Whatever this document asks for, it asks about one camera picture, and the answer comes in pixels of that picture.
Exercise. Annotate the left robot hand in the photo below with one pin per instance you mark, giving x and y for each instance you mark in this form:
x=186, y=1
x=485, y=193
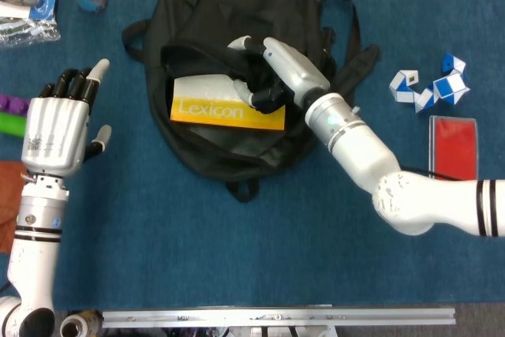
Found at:
x=55, y=128

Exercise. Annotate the red card box clear case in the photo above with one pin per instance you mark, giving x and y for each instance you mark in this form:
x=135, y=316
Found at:
x=453, y=147

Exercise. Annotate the blue white snake puzzle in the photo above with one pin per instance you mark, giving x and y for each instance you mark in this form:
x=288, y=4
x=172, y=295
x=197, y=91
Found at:
x=444, y=86

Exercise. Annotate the silver foil plastic bag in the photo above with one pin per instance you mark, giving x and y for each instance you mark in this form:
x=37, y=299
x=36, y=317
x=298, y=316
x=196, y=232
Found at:
x=27, y=31

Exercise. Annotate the black backpack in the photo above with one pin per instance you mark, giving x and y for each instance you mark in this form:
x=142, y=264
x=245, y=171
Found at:
x=236, y=1

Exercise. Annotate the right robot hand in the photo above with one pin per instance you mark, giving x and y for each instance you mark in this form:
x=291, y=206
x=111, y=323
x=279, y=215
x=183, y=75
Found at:
x=296, y=72

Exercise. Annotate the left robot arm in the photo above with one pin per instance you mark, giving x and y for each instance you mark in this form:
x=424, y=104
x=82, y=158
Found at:
x=33, y=250

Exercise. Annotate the brown tape roll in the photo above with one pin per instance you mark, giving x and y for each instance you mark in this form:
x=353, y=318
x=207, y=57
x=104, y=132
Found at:
x=77, y=325

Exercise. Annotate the yellow white padded envelope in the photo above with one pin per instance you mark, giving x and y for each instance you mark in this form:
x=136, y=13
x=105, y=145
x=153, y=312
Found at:
x=209, y=110

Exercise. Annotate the purple toy block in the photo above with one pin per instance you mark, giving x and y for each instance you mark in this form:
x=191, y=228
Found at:
x=16, y=105

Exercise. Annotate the aluminium profile rail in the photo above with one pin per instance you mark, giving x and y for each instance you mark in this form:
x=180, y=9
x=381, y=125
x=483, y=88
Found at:
x=276, y=318

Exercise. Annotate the green toy block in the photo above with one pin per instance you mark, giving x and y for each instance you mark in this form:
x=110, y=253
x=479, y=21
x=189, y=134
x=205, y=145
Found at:
x=13, y=126

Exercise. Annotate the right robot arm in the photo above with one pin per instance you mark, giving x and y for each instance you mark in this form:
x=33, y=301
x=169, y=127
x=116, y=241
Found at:
x=355, y=143

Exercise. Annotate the brown leather pouch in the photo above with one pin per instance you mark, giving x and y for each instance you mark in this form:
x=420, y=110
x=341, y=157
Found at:
x=8, y=203

